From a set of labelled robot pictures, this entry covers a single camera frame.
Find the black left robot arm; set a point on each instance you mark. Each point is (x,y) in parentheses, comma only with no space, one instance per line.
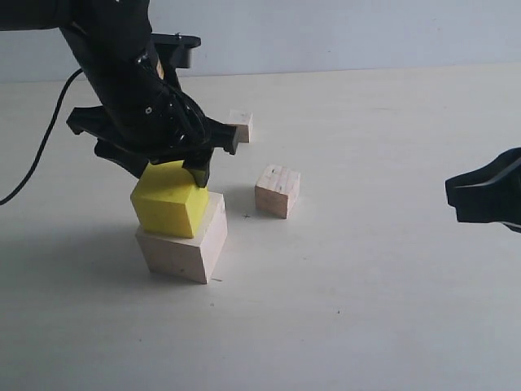
(111,40)

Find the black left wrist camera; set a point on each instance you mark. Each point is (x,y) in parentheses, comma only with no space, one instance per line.
(175,50)

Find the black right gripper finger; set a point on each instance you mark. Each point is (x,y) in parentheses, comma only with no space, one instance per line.
(497,181)
(483,206)

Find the yellow painted wooden cube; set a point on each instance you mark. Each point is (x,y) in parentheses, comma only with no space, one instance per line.
(167,200)

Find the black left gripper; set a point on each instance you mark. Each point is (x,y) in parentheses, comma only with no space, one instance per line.
(135,125)

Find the large plain wooden cube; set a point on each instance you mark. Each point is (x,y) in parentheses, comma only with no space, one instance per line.
(192,259)

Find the medium plain wooden cube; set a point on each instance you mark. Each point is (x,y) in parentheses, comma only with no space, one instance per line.
(277,190)

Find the small plain wooden cube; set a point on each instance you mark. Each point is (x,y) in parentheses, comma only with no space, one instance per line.
(243,121)

